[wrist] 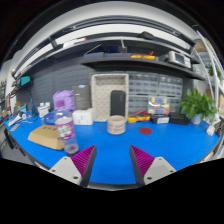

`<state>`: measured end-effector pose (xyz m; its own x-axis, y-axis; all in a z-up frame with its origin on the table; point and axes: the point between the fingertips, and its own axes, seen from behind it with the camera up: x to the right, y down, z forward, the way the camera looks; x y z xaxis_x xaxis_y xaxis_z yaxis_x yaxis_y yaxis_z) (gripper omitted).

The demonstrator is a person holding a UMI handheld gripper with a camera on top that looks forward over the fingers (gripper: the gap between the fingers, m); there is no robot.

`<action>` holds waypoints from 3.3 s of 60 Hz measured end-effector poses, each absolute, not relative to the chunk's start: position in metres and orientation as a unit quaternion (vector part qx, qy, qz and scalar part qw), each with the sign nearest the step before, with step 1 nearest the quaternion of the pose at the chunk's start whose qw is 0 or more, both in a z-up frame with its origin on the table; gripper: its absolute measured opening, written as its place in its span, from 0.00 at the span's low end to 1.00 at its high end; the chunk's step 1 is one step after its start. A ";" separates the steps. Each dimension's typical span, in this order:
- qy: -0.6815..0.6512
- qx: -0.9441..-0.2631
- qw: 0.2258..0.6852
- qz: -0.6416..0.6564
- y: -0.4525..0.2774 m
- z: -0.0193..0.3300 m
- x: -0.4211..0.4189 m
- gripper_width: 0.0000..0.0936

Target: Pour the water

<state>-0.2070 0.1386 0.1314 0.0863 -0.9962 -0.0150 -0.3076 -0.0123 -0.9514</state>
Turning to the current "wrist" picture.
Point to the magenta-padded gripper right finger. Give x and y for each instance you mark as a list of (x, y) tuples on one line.
[(159, 168)]

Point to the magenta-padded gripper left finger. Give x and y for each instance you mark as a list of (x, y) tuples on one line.
[(66, 168)]

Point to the clear purple-label drink bottle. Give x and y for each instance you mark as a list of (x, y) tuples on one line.
[(66, 130)]

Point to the brown cardboard box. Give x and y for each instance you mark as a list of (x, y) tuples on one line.
[(45, 136)]

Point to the flat round red coaster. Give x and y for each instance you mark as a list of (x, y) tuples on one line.
[(145, 130)]

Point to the black box with white label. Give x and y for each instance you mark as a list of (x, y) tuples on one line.
[(160, 119)]

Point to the flat black case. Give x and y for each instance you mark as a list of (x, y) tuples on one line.
[(179, 119)]

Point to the white carton box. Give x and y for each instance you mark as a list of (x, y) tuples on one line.
[(82, 117)]

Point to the yellow and red tool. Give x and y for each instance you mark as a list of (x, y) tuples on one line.
[(140, 117)]

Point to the beige ribbed cup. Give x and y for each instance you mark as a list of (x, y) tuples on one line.
[(116, 125)]

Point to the clear organizer with coloured parts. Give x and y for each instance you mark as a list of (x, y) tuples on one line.
[(158, 106)]

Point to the small white box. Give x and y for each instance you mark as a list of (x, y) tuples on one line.
[(43, 110)]

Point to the white power adapter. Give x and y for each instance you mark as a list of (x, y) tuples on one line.
[(210, 130)]

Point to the dark grey upright box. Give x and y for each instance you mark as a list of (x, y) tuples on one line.
[(81, 96)]

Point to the green potted plant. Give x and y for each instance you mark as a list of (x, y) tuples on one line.
[(196, 105)]

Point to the black rectangular case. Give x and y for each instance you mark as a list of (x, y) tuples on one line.
[(118, 103)]

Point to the beige perforated tray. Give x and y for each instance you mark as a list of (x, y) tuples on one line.
[(101, 96)]

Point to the grey parts drawer cabinet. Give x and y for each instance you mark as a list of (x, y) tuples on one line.
[(143, 85)]

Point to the black workbench shelf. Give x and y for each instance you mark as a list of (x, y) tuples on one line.
[(140, 64)]

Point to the white oscilloscope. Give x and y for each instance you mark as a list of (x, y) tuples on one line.
[(180, 59)]

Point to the yellow device with red leads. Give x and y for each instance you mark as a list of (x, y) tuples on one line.
[(143, 57)]

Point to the grey-blue open box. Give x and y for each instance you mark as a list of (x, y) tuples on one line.
[(94, 56)]

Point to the teal wall box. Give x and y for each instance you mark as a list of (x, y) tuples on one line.
[(25, 81)]

